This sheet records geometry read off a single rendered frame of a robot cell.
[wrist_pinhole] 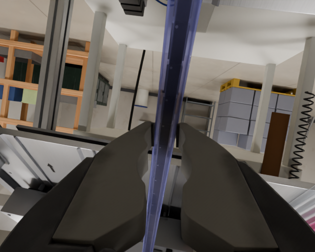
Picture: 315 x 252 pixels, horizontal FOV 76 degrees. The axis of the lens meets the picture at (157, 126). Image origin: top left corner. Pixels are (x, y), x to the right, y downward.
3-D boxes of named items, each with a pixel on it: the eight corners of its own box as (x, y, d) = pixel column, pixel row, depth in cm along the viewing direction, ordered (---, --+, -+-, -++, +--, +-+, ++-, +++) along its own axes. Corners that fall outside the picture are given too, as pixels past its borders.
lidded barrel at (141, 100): (136, 89, 762) (134, 106, 764) (135, 87, 710) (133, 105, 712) (150, 92, 763) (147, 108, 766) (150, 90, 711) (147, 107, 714)
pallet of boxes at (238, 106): (220, 85, 443) (211, 140, 448) (234, 78, 360) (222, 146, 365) (277, 94, 441) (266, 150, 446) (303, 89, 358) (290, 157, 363)
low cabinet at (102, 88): (11, 52, 452) (7, 88, 455) (93, 66, 457) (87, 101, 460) (54, 72, 651) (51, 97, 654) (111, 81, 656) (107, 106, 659)
